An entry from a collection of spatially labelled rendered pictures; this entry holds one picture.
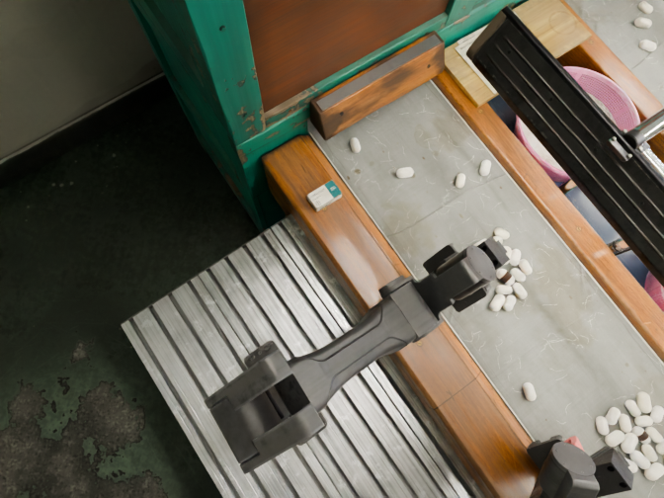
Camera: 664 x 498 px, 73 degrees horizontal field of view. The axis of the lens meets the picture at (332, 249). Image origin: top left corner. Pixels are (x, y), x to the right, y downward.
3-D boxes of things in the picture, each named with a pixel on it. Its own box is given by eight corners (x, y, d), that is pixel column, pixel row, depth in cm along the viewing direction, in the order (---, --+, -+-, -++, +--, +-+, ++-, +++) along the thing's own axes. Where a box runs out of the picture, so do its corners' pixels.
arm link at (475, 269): (468, 230, 64) (431, 250, 55) (506, 280, 63) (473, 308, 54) (414, 270, 72) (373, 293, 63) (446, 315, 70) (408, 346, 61)
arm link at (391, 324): (414, 269, 62) (228, 377, 43) (452, 323, 61) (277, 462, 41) (368, 302, 71) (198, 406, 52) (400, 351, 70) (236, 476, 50)
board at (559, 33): (476, 108, 95) (478, 105, 94) (434, 57, 98) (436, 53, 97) (589, 39, 101) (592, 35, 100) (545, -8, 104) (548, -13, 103)
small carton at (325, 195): (316, 212, 88) (316, 208, 86) (306, 198, 88) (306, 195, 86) (341, 197, 89) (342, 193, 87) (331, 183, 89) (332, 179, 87)
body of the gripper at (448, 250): (453, 240, 74) (434, 252, 69) (492, 291, 72) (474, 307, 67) (426, 261, 78) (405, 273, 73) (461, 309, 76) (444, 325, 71)
